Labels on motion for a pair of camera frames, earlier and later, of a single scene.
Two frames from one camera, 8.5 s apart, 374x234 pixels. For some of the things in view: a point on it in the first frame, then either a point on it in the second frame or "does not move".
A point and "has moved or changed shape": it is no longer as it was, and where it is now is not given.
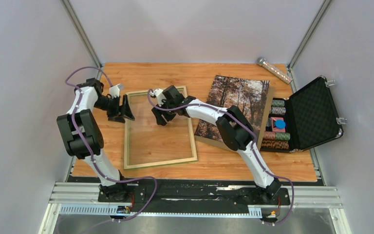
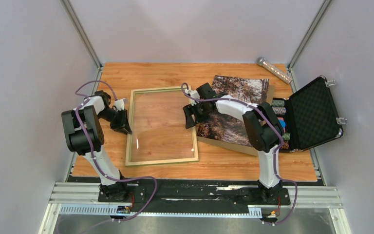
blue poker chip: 280,124 does not move
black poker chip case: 310,118 does not move
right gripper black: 160,120 → 190,110
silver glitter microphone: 275,71 does not move
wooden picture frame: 126,165 has moved or changed shape
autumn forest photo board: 249,95 does not move
